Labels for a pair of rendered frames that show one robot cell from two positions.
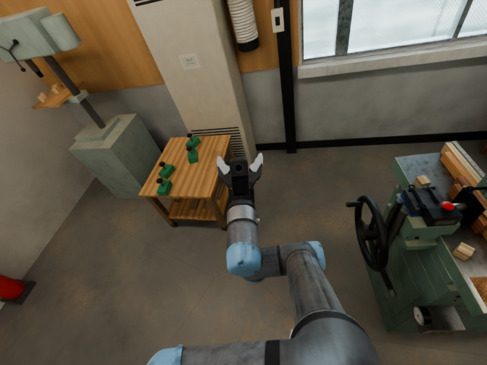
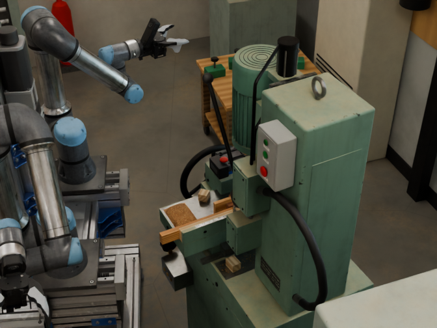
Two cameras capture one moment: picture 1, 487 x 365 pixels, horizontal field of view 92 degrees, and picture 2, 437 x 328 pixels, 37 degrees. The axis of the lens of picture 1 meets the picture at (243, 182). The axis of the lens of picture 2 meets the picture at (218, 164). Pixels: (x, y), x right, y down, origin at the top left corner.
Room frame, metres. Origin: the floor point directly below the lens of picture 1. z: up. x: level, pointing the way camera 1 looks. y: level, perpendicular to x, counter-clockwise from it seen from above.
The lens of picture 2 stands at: (-0.95, -1.94, 2.44)
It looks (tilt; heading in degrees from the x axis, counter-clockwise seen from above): 38 degrees down; 48
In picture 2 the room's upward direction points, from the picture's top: 1 degrees counter-clockwise
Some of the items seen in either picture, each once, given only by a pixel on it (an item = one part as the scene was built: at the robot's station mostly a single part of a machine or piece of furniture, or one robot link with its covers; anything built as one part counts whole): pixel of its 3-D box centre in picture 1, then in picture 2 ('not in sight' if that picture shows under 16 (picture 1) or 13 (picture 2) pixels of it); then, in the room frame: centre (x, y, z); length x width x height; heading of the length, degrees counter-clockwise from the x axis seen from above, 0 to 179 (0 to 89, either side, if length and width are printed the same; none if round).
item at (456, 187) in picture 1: (467, 207); not in sight; (0.30, -0.69, 0.92); 0.17 x 0.02 x 0.05; 166
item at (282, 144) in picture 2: not in sight; (276, 155); (0.07, -1.01, 1.40); 0.10 x 0.06 x 0.16; 76
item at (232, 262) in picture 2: not in sight; (233, 263); (0.10, -0.82, 0.82); 0.04 x 0.03 x 0.03; 82
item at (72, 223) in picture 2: not in sight; (55, 227); (-0.33, -0.43, 0.98); 0.13 x 0.12 x 0.14; 157
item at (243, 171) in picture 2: not in sight; (251, 185); (0.08, -0.91, 1.23); 0.09 x 0.08 x 0.15; 76
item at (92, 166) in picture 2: not in sight; (75, 163); (-0.03, -0.04, 0.87); 0.15 x 0.15 x 0.10
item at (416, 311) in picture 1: (422, 316); (168, 245); (0.09, -0.47, 0.65); 0.06 x 0.04 x 0.08; 166
